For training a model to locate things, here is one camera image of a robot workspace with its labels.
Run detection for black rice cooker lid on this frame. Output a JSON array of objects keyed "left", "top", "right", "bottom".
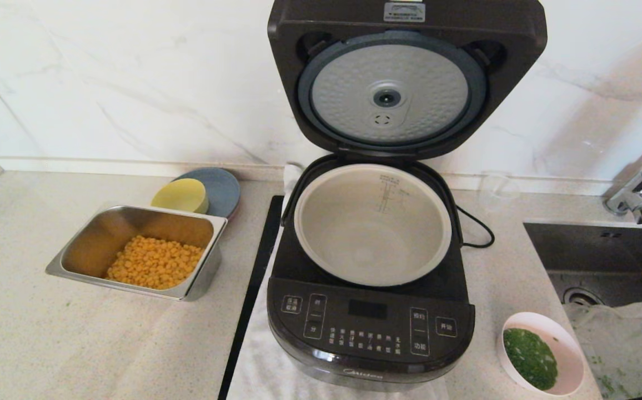
[{"left": 268, "top": 0, "right": 548, "bottom": 162}]

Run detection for chopped green vegetables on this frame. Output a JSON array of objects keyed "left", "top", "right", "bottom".
[{"left": 503, "top": 328, "right": 559, "bottom": 391}]

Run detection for white round bowl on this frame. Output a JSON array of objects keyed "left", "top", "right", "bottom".
[{"left": 497, "top": 312, "right": 585, "bottom": 397}]

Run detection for grey inner cooking pot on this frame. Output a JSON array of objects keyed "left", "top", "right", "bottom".
[{"left": 293, "top": 163, "right": 453, "bottom": 288}]

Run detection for yellow bowl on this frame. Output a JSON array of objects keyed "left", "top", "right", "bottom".
[{"left": 151, "top": 178, "right": 209, "bottom": 215}]

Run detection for black rice cooker body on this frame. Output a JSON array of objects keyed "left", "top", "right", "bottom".
[{"left": 267, "top": 153, "right": 476, "bottom": 394}]

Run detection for grey dimpled inner lid plate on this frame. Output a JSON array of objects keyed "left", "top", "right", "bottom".
[{"left": 298, "top": 31, "right": 488, "bottom": 149}]

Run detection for blue grey plate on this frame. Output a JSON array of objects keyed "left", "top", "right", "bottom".
[{"left": 174, "top": 167, "right": 241, "bottom": 218}]

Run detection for long black strip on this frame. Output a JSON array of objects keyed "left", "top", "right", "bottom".
[{"left": 218, "top": 194, "right": 285, "bottom": 400}]

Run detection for white towel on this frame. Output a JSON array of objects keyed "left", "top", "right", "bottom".
[{"left": 225, "top": 161, "right": 450, "bottom": 400}]

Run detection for clear measuring cup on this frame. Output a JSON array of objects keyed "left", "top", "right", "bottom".
[{"left": 479, "top": 171, "right": 521, "bottom": 214}]

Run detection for yellow corn kernels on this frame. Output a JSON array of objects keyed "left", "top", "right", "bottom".
[{"left": 106, "top": 235, "right": 205, "bottom": 290}]

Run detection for stainless steel tray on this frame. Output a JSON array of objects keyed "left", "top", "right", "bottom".
[{"left": 46, "top": 204, "right": 228, "bottom": 302}]

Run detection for round sink drain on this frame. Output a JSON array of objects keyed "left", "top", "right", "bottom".
[{"left": 564, "top": 287, "right": 602, "bottom": 307}]

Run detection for stainless steel sink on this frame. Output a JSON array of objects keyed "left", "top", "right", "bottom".
[{"left": 524, "top": 221, "right": 642, "bottom": 400}]

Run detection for chrome faucet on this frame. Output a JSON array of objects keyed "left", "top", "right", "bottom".
[{"left": 604, "top": 146, "right": 642, "bottom": 225}]

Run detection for white cloth with green bits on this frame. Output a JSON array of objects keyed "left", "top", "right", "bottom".
[{"left": 565, "top": 302, "right": 642, "bottom": 400}]

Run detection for black power cable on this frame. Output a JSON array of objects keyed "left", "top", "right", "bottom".
[{"left": 455, "top": 204, "right": 495, "bottom": 249}]

